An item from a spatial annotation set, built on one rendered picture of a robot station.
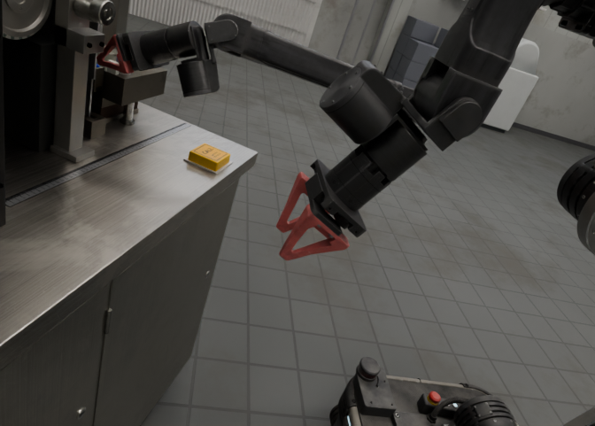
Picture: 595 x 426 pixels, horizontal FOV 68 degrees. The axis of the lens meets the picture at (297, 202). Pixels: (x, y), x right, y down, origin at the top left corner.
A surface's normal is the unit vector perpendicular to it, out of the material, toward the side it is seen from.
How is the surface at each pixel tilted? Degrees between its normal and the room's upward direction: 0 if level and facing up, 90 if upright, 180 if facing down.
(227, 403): 0
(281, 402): 0
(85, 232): 0
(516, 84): 90
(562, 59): 90
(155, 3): 90
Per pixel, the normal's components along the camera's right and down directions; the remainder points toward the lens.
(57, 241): 0.29, -0.83
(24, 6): 0.91, 0.40
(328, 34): 0.10, 0.51
